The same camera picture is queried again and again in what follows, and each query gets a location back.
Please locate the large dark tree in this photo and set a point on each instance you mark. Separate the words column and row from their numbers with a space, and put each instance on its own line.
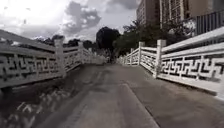
column 107, row 38

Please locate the grey paved path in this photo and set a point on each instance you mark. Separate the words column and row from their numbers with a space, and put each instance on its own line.
column 111, row 100

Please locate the row of trees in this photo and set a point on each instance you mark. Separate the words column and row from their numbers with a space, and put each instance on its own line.
column 146, row 35

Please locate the distant trees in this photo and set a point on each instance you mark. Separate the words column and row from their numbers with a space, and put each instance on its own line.
column 71, row 42

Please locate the white stone lattice railing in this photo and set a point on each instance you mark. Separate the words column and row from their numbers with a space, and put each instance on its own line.
column 60, row 56
column 159, row 58

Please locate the tall building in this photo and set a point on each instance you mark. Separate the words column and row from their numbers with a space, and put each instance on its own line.
column 173, row 10

